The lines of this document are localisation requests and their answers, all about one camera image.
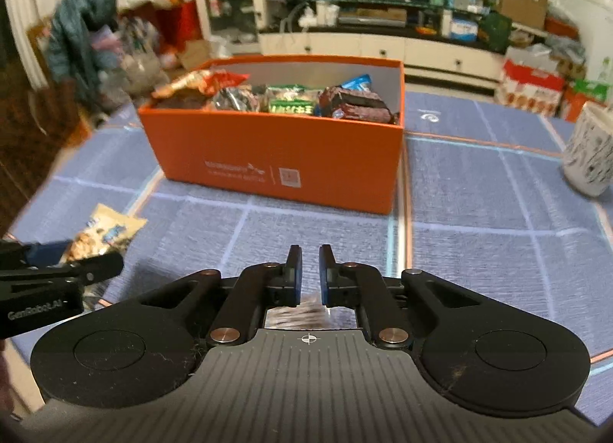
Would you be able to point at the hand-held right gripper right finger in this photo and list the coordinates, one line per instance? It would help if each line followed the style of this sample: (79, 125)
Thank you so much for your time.
(323, 275)

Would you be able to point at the dark green bag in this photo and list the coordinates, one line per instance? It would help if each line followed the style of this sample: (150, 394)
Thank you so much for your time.
(494, 34)

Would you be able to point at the brown wicker basket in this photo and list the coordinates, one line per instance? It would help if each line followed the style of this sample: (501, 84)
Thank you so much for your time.
(28, 151)

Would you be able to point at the white chest freezer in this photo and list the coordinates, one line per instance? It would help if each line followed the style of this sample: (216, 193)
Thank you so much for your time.
(594, 31)

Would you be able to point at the white glass door cabinet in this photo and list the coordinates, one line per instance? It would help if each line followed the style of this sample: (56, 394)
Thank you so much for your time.
(230, 7)

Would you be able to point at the orange cardboard box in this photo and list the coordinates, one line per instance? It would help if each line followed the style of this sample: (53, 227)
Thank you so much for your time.
(268, 151)

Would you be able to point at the yellow-edged cream packet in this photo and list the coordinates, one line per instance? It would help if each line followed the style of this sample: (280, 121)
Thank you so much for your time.
(108, 232)

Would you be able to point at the white curtain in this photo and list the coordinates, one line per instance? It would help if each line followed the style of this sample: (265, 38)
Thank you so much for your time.
(38, 2)

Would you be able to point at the white patterned mug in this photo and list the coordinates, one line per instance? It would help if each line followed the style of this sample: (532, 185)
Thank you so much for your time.
(589, 156)

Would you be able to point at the grey striped packet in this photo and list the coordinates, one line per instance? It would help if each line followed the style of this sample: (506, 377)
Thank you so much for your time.
(297, 316)

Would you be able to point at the pile of snack packets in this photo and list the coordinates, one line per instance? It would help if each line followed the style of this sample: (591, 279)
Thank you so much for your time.
(287, 101)

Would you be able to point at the silver media player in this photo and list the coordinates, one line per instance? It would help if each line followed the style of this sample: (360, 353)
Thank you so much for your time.
(372, 16)

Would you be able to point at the teal down jacket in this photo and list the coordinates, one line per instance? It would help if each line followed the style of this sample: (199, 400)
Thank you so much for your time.
(76, 41)

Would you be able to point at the blue and white tissue box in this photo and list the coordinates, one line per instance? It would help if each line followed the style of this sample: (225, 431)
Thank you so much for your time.
(464, 27)

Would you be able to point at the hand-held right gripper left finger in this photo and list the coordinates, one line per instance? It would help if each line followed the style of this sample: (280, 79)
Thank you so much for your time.
(298, 275)

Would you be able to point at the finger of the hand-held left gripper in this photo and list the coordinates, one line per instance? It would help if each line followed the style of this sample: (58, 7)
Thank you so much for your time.
(45, 254)
(103, 267)

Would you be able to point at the white TV cabinet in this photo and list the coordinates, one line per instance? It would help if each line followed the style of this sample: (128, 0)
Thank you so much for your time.
(359, 48)

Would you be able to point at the red box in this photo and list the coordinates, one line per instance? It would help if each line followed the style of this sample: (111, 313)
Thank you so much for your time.
(179, 26)

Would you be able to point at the dark brown wafer packet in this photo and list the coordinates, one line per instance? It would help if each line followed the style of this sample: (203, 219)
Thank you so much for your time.
(357, 105)

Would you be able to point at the brown cardboard box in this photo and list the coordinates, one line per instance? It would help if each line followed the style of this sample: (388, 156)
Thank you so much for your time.
(522, 7)

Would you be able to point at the open cardboard box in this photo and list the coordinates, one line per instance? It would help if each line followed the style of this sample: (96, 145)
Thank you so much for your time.
(194, 55)

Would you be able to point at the green and orange carton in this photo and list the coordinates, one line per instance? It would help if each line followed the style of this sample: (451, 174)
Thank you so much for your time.
(589, 98)

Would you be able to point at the blue plaid tablecloth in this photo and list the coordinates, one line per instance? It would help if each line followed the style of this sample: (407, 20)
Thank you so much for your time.
(479, 213)

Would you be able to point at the red and white carton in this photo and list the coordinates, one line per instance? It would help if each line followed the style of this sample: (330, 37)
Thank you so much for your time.
(527, 89)

